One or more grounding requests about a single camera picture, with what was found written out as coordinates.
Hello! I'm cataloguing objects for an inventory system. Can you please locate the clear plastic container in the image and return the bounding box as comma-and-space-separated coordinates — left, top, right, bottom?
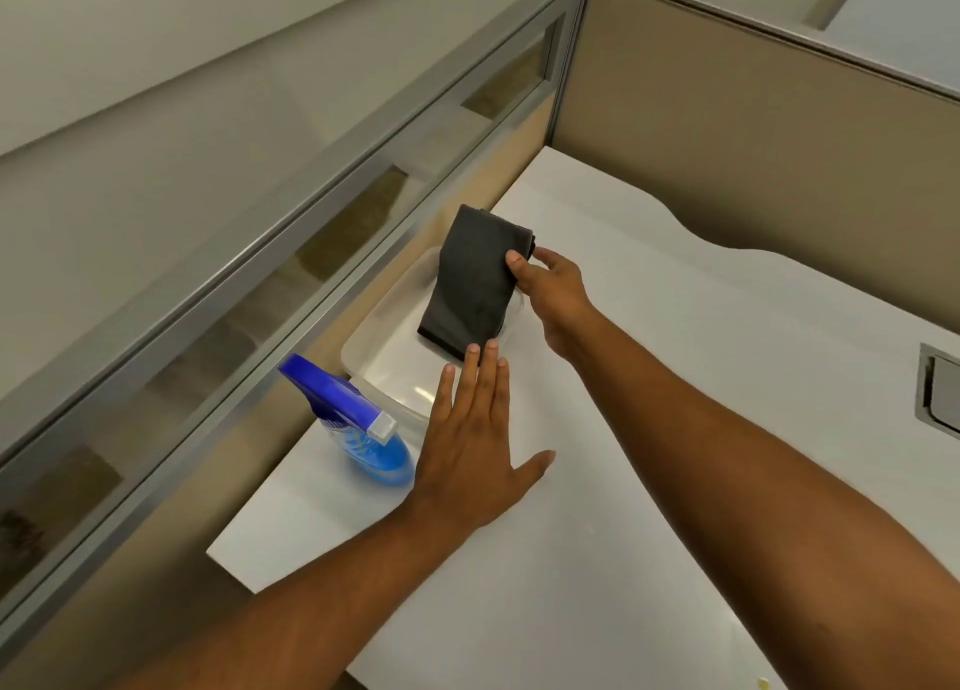
340, 245, 526, 443

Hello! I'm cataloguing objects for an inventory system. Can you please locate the person's right forearm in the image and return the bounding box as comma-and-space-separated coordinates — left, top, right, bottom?
560, 312, 960, 690

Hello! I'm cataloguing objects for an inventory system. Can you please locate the grey metal cable hatch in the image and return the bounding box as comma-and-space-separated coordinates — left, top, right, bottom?
914, 342, 960, 441

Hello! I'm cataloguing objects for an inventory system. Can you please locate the person's right hand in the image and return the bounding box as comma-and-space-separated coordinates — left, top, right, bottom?
505, 246, 602, 361

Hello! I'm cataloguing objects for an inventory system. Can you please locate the person's left forearm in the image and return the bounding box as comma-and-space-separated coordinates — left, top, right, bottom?
104, 495, 489, 690

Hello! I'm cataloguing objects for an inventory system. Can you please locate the beige fabric cubicle partition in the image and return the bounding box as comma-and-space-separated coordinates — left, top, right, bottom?
551, 0, 960, 335

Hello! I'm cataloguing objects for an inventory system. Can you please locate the blue spray bottle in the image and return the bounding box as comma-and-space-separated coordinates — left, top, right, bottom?
277, 353, 416, 488

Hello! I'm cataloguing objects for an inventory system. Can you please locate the person's left hand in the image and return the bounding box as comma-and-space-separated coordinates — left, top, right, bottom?
408, 339, 558, 538

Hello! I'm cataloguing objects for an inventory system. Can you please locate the dark grey cleaning cloth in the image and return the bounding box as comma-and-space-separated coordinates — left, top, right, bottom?
416, 203, 538, 363

